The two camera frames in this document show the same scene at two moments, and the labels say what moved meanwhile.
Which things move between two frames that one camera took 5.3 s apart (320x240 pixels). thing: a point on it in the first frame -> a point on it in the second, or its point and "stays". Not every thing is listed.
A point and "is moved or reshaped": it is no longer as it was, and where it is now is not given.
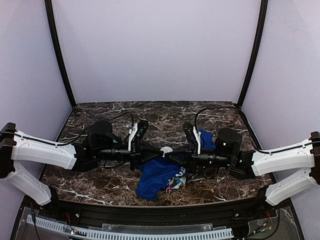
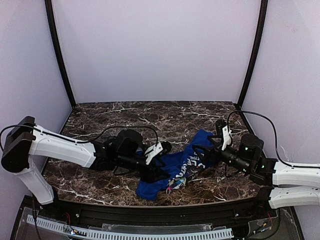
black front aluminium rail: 94,213 stays
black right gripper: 192,155 -> 216,152
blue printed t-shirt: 156,174 is moved or reshaped
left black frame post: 50,13 stays
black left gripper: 134,154 -> 152,167
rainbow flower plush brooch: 175,183 stays
